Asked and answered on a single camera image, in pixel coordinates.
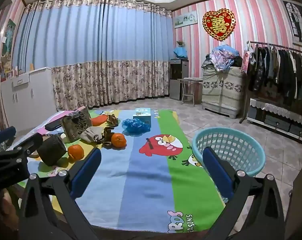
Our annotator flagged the metal clothes rack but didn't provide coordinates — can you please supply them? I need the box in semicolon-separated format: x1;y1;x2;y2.
239;40;302;140

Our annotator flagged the small metal table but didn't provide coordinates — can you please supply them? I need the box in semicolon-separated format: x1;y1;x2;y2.
177;77;203;105

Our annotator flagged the dark low cabinet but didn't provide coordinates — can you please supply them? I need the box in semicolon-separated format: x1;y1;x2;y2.
247;97;302;140

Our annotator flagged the blue floral curtain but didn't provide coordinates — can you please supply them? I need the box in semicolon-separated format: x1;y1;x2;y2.
12;0;172;112

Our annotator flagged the pile of clothes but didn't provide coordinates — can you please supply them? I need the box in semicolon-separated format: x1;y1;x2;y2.
202;44;244;73

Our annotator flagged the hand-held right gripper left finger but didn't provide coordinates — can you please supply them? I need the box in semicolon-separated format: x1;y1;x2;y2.
18;147;102;240

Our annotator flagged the colourful wall poster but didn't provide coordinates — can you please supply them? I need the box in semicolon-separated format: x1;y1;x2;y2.
0;20;16;80

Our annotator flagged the patterned picture book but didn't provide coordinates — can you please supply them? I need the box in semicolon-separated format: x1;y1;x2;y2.
61;107;92;143

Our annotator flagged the light blue tissue box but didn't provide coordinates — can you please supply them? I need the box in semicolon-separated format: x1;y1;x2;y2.
133;107;151;125

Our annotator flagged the grey water dispenser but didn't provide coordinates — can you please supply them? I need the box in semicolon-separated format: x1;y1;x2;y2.
169;58;189;101

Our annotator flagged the blue cover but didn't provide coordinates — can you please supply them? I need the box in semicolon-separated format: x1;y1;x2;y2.
173;46;187;59

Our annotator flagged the red heart wall decoration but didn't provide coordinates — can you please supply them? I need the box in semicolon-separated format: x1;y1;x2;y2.
202;9;236;41

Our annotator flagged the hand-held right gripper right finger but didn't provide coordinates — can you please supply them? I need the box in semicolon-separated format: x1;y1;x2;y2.
202;146;285;240

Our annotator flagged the orange fruit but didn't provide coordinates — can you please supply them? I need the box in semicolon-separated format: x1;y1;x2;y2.
67;144;85;162
111;133;127;148

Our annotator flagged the printed cartoon blanket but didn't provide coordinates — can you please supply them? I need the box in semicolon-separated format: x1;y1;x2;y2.
6;109;226;233

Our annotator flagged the white cabinet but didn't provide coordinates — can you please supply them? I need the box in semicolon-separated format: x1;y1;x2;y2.
0;66;58;130

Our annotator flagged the row of hanging clothes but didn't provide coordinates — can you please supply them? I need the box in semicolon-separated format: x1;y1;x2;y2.
248;44;302;100

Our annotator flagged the dark grey cylindrical cup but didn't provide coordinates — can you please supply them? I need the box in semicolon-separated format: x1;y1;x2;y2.
37;134;68;167

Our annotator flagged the pink hanging bag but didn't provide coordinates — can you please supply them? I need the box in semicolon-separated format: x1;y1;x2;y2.
241;50;251;73

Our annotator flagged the turquoise plastic basket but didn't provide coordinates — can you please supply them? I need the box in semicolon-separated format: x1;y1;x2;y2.
192;127;266;178

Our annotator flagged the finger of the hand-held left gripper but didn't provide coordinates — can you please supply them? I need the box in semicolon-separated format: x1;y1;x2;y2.
0;127;17;145
6;132;43;158

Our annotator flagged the blue plastic bag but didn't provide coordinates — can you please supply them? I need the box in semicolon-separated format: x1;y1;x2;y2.
122;117;151;133

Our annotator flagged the black and white wall poster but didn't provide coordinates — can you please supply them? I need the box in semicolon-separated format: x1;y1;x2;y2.
282;0;302;49

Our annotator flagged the floral cloth covered cabinet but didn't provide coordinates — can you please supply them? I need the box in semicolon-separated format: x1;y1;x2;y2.
201;65;246;119

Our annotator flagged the white lace cloth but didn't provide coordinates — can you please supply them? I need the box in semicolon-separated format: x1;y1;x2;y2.
249;98;302;124

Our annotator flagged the small wall picture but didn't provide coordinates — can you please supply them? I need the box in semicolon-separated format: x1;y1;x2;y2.
174;11;198;29

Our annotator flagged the black flat case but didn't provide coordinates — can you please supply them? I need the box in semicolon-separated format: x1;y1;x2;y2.
45;120;64;131

